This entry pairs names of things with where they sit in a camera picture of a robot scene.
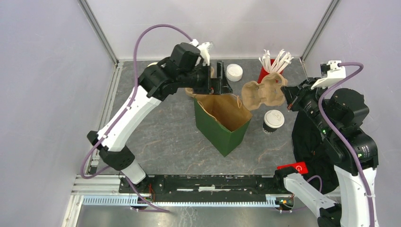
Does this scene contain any brown paper bag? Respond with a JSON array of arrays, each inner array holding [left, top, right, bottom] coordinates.
[[194, 94, 253, 157]]

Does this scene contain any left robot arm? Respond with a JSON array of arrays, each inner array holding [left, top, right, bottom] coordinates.
[[87, 42, 233, 193]]

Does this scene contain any stack of white lids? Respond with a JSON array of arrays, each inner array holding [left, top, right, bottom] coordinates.
[[226, 64, 243, 82]]

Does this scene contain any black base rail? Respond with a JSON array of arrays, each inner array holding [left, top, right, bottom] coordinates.
[[135, 175, 292, 202]]

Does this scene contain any purple cable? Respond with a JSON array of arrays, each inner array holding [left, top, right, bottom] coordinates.
[[79, 24, 200, 214], [282, 62, 376, 227]]

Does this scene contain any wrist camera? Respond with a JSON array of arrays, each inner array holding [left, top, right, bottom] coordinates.
[[189, 39, 214, 66], [311, 60, 346, 90]]

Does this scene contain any red straw holder cup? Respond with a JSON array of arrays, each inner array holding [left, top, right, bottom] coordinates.
[[257, 59, 284, 83]]

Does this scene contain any cardboard cup carrier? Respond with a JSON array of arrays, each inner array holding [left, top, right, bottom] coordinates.
[[241, 73, 288, 111], [184, 66, 217, 98]]

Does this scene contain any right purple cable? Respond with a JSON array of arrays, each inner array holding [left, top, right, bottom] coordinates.
[[282, 62, 376, 227]]

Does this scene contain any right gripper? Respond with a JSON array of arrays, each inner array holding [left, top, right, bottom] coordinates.
[[281, 75, 339, 136]]

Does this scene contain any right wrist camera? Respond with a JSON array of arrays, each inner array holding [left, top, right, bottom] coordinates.
[[311, 60, 346, 90]]

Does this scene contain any white cup lid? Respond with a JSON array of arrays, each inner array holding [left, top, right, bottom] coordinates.
[[264, 110, 285, 129]]

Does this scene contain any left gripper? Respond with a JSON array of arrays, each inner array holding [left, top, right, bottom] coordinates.
[[178, 60, 232, 95]]

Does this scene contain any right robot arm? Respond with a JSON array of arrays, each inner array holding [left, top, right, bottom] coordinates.
[[273, 78, 379, 227]]

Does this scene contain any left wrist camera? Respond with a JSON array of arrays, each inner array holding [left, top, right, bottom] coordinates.
[[189, 39, 214, 66]]

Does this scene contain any black paper coffee cup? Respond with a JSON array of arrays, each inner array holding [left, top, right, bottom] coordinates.
[[262, 122, 278, 134]]

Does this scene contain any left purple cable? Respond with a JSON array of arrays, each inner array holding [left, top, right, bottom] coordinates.
[[79, 24, 200, 214]]

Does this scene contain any red card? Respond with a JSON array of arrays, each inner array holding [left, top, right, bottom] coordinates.
[[277, 161, 309, 175]]

